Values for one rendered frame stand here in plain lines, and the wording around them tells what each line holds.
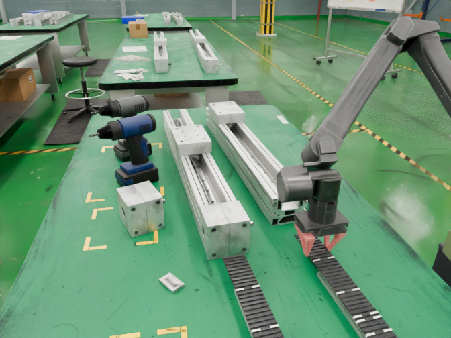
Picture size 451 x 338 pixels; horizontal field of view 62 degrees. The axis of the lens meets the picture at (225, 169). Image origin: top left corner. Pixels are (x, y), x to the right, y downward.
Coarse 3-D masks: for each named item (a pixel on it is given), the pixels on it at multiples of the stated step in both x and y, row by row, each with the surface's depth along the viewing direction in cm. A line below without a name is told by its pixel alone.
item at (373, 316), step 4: (372, 312) 69; (376, 312) 69; (352, 316) 69; (356, 316) 68; (360, 316) 68; (364, 316) 68; (368, 316) 68; (372, 316) 69; (376, 316) 68; (380, 316) 68; (356, 320) 68; (360, 320) 67; (364, 320) 67; (368, 320) 67; (372, 320) 68; (376, 320) 68
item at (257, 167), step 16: (208, 112) 161; (224, 128) 141; (240, 128) 142; (224, 144) 141; (240, 144) 127; (256, 144) 127; (240, 160) 121; (256, 160) 122; (272, 160) 116; (240, 176) 123; (256, 176) 106; (272, 176) 114; (256, 192) 108; (272, 192) 98; (272, 208) 97; (288, 208) 99; (304, 208) 101; (272, 224) 99
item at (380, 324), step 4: (380, 320) 67; (384, 320) 67; (360, 324) 67; (364, 324) 67; (368, 324) 67; (372, 324) 67; (376, 324) 67; (380, 324) 67; (384, 324) 67; (360, 328) 66; (364, 328) 66; (368, 328) 66; (372, 328) 66; (376, 328) 66; (380, 328) 66; (384, 328) 66; (364, 332) 65; (368, 332) 65
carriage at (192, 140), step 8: (176, 128) 129; (184, 128) 129; (192, 128) 129; (200, 128) 129; (176, 136) 123; (184, 136) 123; (192, 136) 123; (200, 136) 123; (208, 136) 123; (176, 144) 120; (184, 144) 117; (192, 144) 118; (200, 144) 119; (208, 144) 119; (184, 152) 119; (192, 152) 119; (200, 152) 120; (208, 152) 121
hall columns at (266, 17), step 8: (264, 0) 997; (272, 0) 1000; (264, 8) 1006; (272, 8) 1009; (264, 16) 1015; (272, 16) 1018; (264, 24) 1024; (272, 24) 1027; (264, 32) 1034; (272, 32) 1037
